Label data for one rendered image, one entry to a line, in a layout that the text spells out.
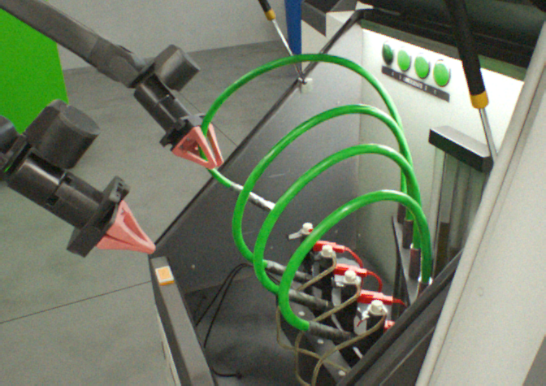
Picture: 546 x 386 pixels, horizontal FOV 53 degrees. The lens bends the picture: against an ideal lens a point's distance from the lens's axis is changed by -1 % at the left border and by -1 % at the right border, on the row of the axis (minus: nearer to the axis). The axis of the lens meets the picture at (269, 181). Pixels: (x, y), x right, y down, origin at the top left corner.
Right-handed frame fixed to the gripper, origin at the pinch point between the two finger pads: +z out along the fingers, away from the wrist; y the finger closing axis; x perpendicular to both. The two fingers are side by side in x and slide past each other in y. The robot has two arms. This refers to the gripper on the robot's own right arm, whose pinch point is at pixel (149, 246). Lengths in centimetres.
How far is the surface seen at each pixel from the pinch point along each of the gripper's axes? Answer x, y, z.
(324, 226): -7.4, 19.5, 13.2
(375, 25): 45, 45, 19
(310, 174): 0.8, 21.9, 10.7
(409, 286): 3.6, 16.5, 38.5
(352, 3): 340, 66, 98
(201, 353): 10.2, -18.4, 23.5
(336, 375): -1.6, -1.1, 37.4
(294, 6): 624, 38, 128
